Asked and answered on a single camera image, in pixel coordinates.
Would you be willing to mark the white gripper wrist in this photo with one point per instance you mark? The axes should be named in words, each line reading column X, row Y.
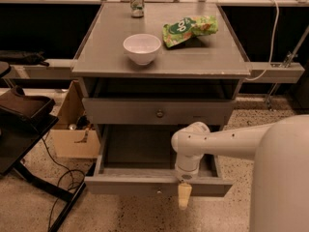
column 185, row 174

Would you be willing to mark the grey drawer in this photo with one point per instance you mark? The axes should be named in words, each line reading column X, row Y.
column 157, row 111
column 135, row 160

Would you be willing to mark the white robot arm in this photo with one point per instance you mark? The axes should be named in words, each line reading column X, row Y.
column 280, row 185

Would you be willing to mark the grey top drawer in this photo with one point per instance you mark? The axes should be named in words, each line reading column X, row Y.
column 157, row 111

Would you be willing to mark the grey drawer cabinet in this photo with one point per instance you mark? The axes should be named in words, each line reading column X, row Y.
column 206, row 68

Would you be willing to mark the cardboard box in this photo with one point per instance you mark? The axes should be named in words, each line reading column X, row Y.
column 73, row 135

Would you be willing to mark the white bowl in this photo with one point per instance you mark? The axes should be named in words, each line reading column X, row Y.
column 142, row 48

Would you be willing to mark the green chip bag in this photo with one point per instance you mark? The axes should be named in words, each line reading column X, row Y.
column 187, row 28

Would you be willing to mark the black rolling stand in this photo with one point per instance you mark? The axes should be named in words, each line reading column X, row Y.
column 18, row 137

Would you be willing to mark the green soda can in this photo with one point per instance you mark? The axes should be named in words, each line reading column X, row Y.
column 137, row 8

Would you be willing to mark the grey metal rail beam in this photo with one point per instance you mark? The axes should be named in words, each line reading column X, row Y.
column 60, row 69

